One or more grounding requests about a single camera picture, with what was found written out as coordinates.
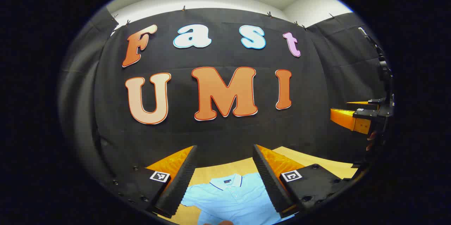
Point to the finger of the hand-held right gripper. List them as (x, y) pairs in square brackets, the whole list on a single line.
[(343, 117), (366, 105)]

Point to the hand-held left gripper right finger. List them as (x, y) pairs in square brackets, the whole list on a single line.
[(269, 182)]

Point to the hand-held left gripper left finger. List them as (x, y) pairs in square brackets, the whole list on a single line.
[(183, 182)]

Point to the light blue T-shirt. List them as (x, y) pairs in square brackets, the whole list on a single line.
[(229, 200)]

